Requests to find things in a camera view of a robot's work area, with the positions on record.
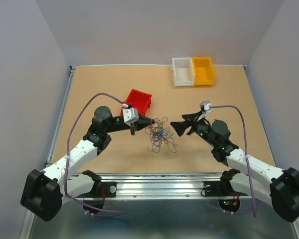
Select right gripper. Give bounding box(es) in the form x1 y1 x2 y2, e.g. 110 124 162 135
169 111 217 147

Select purple and yellow wires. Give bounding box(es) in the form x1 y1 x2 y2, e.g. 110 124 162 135
145 116 178 153

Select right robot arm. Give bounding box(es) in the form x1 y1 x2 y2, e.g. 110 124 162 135
170 113 299 223

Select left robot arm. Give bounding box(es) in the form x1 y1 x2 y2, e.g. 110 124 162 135
20 106 154 222

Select red plastic bin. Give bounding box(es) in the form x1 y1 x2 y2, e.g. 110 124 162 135
124 89 152 116

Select white plastic bin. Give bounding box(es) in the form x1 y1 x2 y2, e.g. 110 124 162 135
172 57 195 87

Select yellow plastic bin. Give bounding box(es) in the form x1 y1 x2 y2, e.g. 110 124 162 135
192 57 215 86

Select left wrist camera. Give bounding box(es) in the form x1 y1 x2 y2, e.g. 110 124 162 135
122 103 139 126

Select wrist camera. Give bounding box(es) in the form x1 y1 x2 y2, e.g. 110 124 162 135
122 103 139 126
199 101 213 117

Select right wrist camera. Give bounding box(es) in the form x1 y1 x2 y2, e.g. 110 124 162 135
199 101 213 117

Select aluminium mounting rail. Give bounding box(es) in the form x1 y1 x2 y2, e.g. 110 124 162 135
64 172 255 200

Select left aluminium side rail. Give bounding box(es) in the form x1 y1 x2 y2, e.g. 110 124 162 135
45 66 76 166

